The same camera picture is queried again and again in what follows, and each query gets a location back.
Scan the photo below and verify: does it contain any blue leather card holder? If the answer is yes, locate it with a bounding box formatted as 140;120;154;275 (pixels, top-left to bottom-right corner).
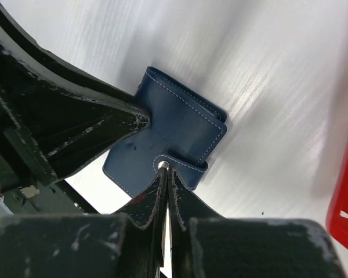
103;67;227;197

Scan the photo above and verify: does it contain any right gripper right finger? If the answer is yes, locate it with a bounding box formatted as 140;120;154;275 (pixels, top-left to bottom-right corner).
167;168;346;277

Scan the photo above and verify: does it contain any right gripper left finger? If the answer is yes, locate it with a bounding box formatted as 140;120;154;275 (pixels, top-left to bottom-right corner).
0;169;167;277

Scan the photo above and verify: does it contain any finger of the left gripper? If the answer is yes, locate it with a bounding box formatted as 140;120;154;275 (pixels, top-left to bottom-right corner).
0;3;150;185

